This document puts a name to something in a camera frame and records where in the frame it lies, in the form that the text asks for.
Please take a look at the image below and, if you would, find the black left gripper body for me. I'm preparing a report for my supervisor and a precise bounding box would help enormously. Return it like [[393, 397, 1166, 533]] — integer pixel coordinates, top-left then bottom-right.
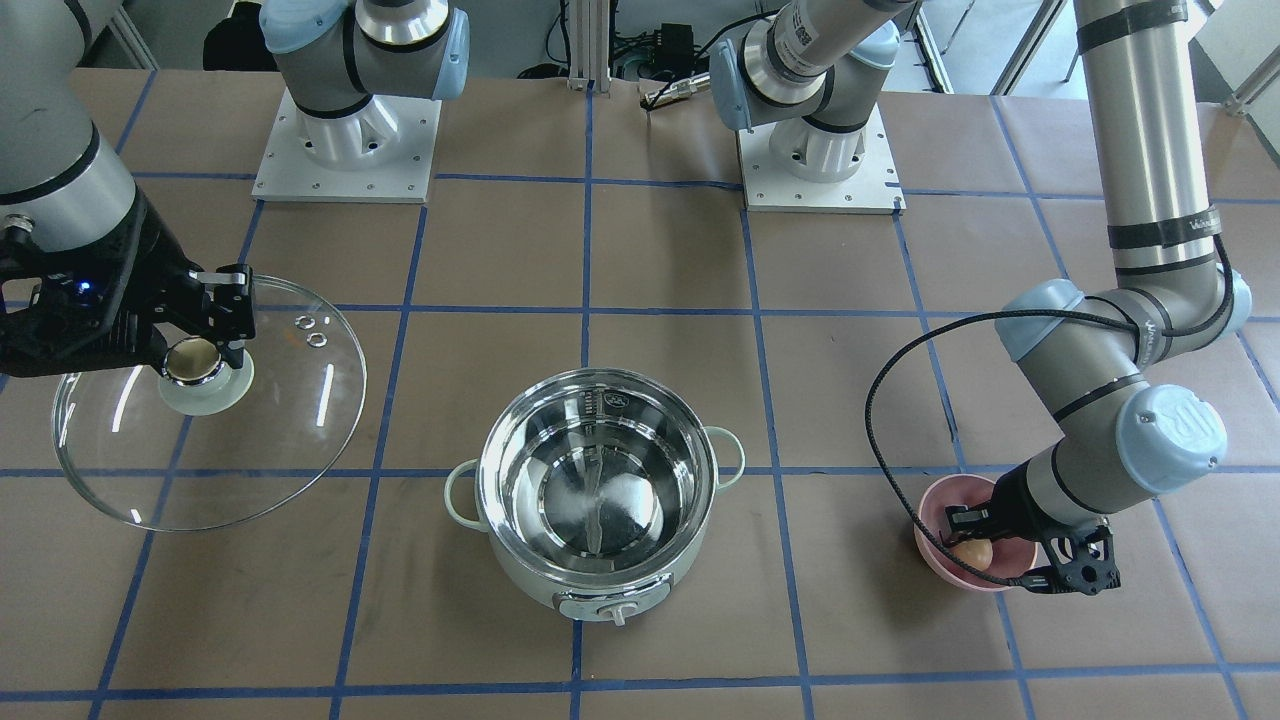
[[987, 466, 1123, 596]]

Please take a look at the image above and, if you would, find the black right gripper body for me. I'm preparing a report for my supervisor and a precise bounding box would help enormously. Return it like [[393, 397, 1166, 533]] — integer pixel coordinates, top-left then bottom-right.
[[1, 190, 206, 378]]

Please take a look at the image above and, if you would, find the beige egg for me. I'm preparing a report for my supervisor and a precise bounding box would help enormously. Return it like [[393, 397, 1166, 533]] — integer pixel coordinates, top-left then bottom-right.
[[950, 539, 995, 571]]

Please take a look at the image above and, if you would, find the glass pot lid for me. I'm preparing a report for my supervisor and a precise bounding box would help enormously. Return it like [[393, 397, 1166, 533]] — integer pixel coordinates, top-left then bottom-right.
[[51, 275, 367, 532]]

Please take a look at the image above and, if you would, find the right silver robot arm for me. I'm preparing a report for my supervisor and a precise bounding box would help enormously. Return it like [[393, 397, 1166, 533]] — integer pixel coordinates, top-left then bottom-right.
[[1, 1, 468, 378]]

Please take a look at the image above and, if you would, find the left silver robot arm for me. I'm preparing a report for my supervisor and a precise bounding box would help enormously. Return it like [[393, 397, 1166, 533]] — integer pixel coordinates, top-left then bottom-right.
[[864, 1, 1252, 596]]

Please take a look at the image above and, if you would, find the pale green electric pot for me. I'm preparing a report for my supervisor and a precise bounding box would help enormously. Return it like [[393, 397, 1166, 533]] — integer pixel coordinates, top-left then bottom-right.
[[444, 366, 748, 626]]

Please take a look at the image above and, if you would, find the pink bowl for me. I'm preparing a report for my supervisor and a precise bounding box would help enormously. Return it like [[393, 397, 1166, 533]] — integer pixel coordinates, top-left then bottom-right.
[[913, 474, 1038, 593]]

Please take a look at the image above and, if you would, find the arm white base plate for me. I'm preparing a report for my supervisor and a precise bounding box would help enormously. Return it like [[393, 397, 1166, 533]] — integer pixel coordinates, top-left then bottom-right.
[[737, 105, 906, 214], [252, 94, 443, 204]]

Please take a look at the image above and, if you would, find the aluminium frame post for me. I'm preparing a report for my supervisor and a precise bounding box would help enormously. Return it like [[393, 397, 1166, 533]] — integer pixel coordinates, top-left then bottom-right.
[[564, 0, 613, 94]]

